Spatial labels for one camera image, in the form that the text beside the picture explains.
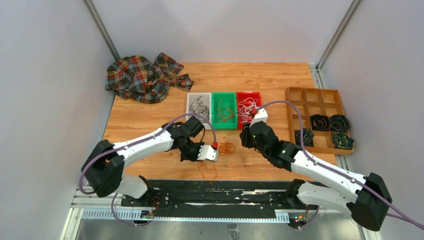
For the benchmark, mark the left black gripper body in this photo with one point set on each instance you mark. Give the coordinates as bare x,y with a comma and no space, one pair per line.
190,151

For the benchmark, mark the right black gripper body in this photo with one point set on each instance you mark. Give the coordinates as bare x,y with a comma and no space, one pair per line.
260,150

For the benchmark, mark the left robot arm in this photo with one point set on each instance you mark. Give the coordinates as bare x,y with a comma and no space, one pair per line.
105,166

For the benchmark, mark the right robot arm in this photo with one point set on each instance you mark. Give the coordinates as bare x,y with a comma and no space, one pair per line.
365,198

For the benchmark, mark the red plastic bin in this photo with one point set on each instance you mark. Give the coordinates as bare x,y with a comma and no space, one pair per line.
246,101

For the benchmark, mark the green plastic bin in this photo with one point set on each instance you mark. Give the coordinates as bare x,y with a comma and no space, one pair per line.
224,110

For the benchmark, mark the white plastic bin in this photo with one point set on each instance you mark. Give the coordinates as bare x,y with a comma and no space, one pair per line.
200,103

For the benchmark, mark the wooden compartment tray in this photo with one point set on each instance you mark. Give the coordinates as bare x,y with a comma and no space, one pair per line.
327,129

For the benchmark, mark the plaid cloth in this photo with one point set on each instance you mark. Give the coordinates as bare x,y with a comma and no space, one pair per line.
135,77

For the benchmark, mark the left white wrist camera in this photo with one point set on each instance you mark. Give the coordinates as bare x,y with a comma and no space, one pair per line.
207,153

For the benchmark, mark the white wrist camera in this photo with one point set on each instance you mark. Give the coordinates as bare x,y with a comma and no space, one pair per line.
260,116
207,153

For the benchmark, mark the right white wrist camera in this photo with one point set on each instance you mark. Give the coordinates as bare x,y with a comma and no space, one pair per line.
260,116

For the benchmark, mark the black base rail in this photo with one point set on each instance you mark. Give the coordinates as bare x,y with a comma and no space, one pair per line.
220,199

